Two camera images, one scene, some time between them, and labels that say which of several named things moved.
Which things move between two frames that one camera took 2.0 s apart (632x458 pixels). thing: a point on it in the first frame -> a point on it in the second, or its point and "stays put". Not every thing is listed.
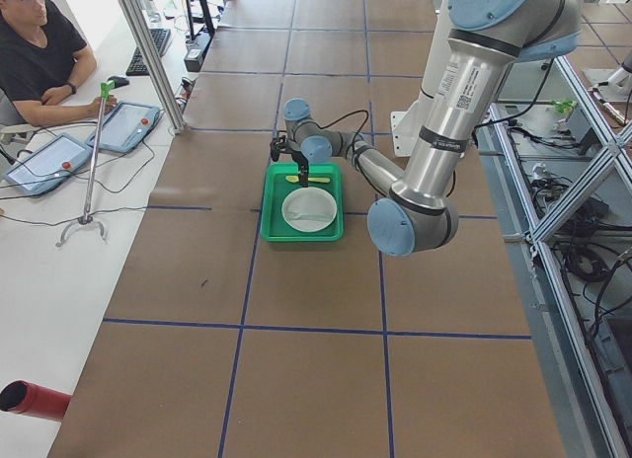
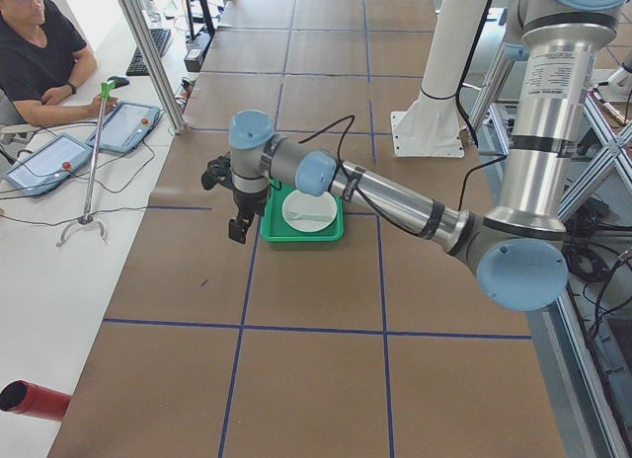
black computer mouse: (118, 81) stays put
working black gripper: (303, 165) -> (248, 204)
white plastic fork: (296, 215) stays put
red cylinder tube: (20, 396) stays put
